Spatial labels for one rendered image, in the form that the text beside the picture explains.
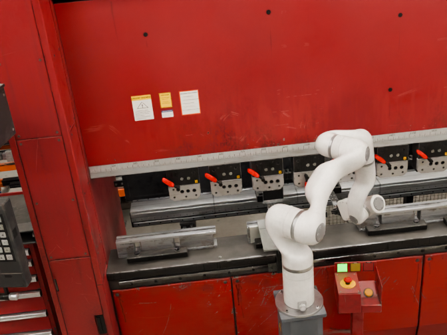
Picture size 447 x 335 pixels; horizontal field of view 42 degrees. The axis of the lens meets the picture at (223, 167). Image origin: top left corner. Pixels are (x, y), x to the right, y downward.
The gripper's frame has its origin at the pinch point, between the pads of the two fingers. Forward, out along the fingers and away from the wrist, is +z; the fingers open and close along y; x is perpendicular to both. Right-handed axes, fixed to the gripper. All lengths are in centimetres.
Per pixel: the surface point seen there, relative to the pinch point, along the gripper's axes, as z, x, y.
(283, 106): -18, 21, 56
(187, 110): -1, 58, 69
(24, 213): 103, 122, 55
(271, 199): 12.1, 25.1, 16.9
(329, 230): 12.7, -1.5, -9.5
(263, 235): 8.9, 38.0, 2.4
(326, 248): 3.3, 10.9, -15.3
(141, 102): 4, 75, 79
